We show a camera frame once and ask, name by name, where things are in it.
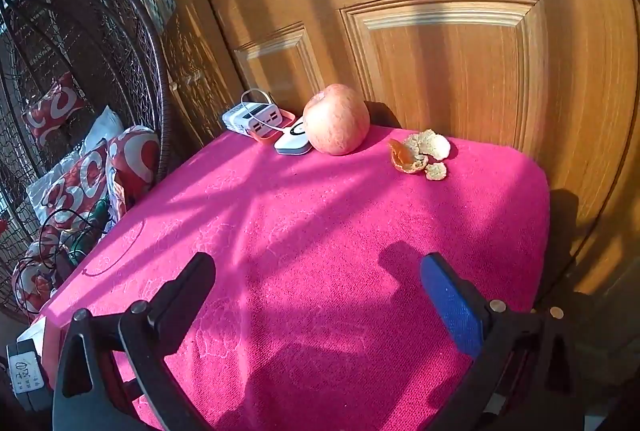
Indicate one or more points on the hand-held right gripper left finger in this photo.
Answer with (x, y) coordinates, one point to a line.
(185, 286)

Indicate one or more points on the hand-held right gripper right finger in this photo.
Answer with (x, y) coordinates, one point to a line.
(450, 306)

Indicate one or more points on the red patterned seat cushion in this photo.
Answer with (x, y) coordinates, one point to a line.
(32, 286)

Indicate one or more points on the green cloth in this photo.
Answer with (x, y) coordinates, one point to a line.
(102, 213)

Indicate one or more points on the pink tablecloth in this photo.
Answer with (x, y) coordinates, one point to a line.
(300, 236)

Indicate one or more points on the round red patterned cushion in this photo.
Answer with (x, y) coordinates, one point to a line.
(135, 161)

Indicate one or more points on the flat red patterned cushion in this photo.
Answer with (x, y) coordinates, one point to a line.
(75, 186)

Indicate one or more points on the orange peel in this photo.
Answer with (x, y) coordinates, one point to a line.
(425, 143)

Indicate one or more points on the white pillow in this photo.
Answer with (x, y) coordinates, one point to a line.
(102, 128)

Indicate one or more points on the white power bank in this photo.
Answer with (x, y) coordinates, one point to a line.
(245, 116)

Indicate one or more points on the orange flat case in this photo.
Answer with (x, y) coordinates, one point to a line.
(287, 117)

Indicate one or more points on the red apple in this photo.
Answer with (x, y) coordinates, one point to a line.
(335, 121)

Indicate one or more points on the small red patterned cushion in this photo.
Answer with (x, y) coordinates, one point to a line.
(52, 108)

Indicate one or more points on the wooden panel door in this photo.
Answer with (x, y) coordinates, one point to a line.
(450, 61)

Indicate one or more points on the wooden glazed door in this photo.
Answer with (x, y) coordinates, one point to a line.
(190, 36)

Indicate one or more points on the wicker hanging chair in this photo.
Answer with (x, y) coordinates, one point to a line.
(150, 36)

